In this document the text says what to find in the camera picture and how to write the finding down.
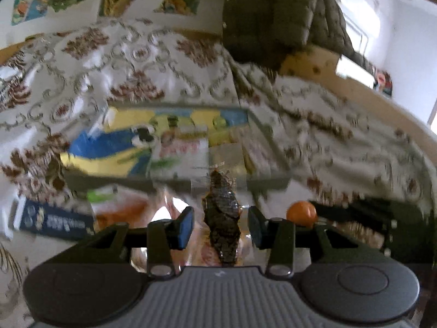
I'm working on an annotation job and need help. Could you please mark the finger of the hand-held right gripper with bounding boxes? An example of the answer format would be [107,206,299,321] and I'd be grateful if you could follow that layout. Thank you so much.
[316,216,390,245]
[309,198,390,214]

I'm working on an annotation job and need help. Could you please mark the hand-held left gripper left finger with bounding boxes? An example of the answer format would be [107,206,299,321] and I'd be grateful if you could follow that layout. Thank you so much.
[78,208,195,278]

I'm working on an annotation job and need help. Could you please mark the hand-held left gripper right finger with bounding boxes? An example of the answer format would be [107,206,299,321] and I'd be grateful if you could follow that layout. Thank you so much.
[247,207,362,278]

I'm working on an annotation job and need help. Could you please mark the crinkled foil snack packet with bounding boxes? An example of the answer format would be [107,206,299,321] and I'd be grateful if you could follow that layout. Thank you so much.
[201,169,244,268]

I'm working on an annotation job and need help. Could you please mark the small orange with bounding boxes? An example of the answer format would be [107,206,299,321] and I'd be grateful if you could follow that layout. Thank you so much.
[286,201,319,228]

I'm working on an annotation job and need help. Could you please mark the clear rice cracker packet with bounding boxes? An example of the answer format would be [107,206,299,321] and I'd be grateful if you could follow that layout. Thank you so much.
[92,191,253,268]

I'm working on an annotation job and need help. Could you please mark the yellow snack packet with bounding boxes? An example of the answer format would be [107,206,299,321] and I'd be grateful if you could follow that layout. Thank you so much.
[210,140,274,178]

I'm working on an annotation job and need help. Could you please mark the white green snack packet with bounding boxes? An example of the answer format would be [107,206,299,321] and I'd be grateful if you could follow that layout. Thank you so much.
[149,126,209,179]

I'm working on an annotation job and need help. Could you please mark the grey rectangular tray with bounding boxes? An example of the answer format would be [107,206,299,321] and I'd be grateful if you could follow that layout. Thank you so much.
[61,104,291,192]

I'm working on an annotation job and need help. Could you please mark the dark blue snack packet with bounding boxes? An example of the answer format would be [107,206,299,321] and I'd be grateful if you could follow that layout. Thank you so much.
[14,198,97,242]

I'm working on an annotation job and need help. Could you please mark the small green white packet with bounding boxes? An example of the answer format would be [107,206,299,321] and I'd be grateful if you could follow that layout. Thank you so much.
[87,186,117,206]

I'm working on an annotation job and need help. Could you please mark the brown printed bag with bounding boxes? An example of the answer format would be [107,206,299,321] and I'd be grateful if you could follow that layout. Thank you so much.
[374,70,394,98]

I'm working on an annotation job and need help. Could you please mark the white cabinet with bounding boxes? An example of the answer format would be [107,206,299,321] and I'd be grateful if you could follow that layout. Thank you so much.
[336,56,375,88]

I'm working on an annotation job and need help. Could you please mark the floral printed blanket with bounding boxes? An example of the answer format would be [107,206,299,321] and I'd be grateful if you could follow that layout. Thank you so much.
[0,19,437,318]

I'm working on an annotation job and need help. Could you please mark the olive puffer jacket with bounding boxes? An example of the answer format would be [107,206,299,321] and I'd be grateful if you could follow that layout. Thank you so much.
[222,0,356,66]

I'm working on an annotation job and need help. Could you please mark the wooden bed frame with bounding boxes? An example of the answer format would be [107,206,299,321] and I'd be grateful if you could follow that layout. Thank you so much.
[0,39,437,151]

